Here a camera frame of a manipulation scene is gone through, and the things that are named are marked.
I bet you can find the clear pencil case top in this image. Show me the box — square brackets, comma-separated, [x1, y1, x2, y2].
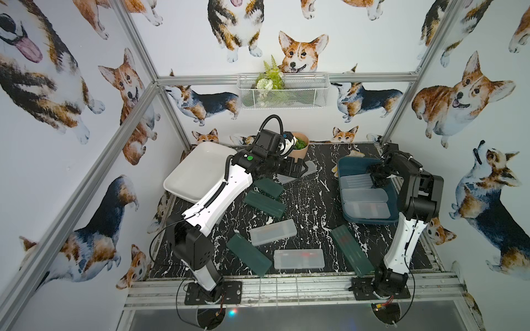
[277, 158, 317, 185]

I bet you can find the clear case with pens middle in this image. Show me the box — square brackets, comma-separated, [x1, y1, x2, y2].
[249, 219, 298, 246]

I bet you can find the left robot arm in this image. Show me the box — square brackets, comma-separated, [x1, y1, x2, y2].
[165, 150, 309, 293]

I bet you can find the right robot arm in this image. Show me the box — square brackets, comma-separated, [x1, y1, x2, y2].
[367, 143, 444, 297]

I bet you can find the green pencil case upper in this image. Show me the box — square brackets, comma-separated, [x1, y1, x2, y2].
[253, 178, 284, 199]

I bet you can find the green pencil case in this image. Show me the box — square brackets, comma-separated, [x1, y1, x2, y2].
[227, 233, 272, 277]
[253, 178, 284, 199]
[331, 225, 374, 277]
[244, 191, 286, 219]

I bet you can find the teal storage box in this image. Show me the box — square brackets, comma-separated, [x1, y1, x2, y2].
[337, 157, 399, 226]

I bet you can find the white storage tray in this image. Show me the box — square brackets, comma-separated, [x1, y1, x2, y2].
[163, 142, 236, 203]

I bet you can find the green pencil case front right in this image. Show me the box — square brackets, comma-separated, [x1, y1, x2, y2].
[331, 225, 374, 277]

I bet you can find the green pencil case front left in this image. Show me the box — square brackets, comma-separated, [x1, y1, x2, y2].
[227, 233, 272, 277]

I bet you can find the beige ribbed flower pot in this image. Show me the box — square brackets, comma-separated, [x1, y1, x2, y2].
[289, 132, 309, 160]

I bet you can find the green fern plant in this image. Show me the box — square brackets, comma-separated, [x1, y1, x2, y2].
[254, 56, 287, 106]

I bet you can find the clear case with red pen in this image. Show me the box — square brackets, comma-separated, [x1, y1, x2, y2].
[274, 249, 325, 270]

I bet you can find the white wire wall basket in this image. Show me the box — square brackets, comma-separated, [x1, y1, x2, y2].
[237, 73, 331, 110]

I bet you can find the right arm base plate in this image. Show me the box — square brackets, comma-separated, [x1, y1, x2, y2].
[348, 278, 411, 301]

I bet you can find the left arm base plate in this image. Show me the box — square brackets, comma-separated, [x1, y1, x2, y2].
[184, 281, 243, 306]

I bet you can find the aluminium front rail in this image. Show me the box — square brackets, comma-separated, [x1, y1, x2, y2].
[124, 273, 465, 310]

